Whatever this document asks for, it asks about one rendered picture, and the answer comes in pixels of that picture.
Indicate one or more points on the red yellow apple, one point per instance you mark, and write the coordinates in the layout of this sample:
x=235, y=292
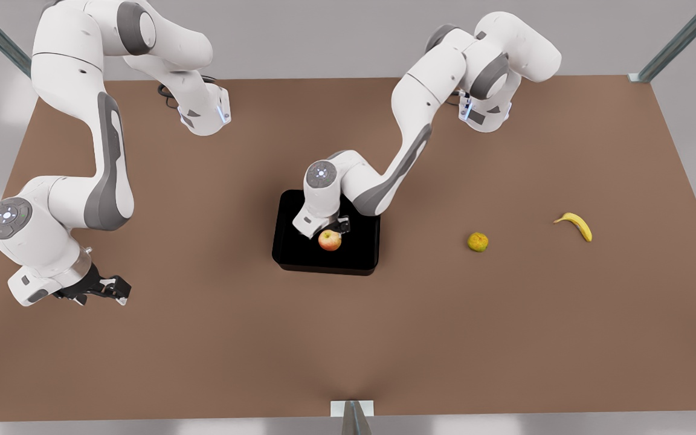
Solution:
x=330, y=240

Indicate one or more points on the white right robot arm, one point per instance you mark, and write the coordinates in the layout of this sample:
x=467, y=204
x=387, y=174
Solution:
x=76, y=78

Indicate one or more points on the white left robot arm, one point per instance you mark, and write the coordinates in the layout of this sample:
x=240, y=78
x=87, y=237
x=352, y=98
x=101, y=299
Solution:
x=420, y=103

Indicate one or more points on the black rectangular tray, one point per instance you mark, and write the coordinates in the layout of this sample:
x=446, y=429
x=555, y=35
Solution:
x=299, y=254

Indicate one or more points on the small green orange mandarin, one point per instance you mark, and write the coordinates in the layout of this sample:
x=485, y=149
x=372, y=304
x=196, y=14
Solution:
x=478, y=241

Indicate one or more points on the yellow banana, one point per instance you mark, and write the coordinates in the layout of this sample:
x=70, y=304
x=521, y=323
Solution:
x=579, y=223

